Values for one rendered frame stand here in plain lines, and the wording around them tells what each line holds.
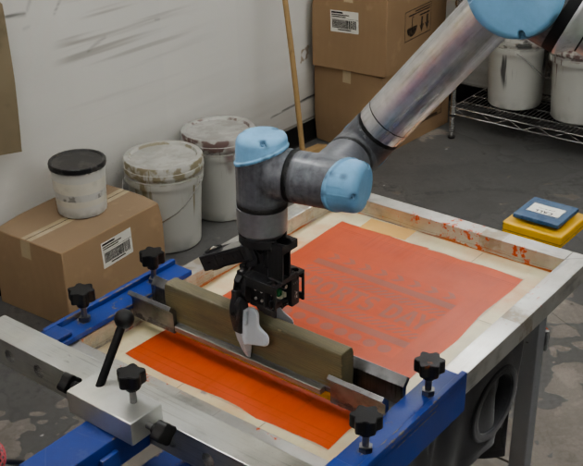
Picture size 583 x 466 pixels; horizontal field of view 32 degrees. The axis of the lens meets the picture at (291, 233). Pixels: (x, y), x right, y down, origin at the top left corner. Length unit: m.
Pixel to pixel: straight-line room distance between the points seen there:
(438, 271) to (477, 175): 2.84
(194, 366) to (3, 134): 2.14
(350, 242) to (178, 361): 0.50
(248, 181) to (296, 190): 0.07
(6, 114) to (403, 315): 2.17
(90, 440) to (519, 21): 0.75
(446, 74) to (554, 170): 3.47
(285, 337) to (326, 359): 0.08
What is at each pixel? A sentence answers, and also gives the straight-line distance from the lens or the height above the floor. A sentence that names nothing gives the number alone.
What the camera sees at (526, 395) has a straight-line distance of 2.35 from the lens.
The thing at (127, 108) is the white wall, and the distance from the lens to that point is 4.11.
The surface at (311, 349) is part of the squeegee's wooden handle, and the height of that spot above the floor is 1.05.
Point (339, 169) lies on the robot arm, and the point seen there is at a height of 1.33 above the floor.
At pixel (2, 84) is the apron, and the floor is 0.79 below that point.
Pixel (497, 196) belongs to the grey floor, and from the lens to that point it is 4.54.
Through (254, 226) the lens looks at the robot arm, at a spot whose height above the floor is 1.23.
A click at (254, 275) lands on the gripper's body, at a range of 1.50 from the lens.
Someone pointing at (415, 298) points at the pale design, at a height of 0.95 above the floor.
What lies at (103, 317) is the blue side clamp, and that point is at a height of 1.00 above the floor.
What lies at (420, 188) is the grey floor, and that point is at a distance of 4.58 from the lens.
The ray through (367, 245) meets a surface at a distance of 2.00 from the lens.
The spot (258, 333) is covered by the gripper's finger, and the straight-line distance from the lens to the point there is 1.54.
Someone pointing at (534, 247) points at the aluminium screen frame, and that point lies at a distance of 1.95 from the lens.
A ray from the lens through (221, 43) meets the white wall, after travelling 4.45.
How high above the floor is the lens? 1.88
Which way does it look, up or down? 27 degrees down
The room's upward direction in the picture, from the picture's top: 1 degrees counter-clockwise
